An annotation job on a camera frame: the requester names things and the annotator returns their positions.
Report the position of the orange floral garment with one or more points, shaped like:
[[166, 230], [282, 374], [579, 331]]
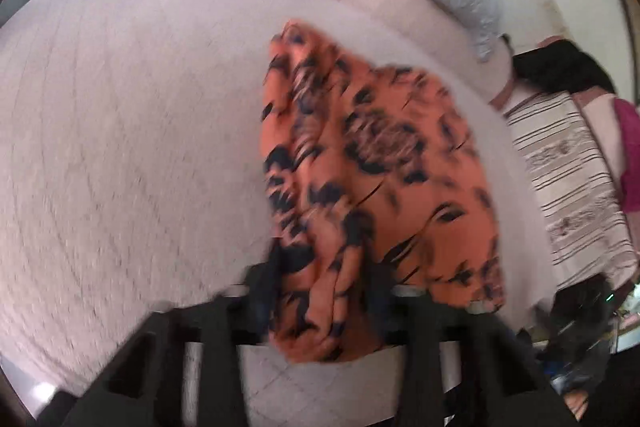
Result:
[[370, 187]]

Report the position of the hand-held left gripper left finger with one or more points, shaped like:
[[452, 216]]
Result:
[[262, 302]]

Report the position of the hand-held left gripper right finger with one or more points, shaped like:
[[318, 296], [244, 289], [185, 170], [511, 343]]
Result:
[[380, 302]]

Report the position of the black cloth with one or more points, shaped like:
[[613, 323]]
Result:
[[562, 67]]

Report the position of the white quilted blanket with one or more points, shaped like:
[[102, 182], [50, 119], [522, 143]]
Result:
[[135, 132]]

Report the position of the magenta cloth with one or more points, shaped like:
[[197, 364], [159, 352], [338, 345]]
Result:
[[629, 147]]

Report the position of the striped patterned bedsheet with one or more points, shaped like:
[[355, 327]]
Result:
[[570, 187]]

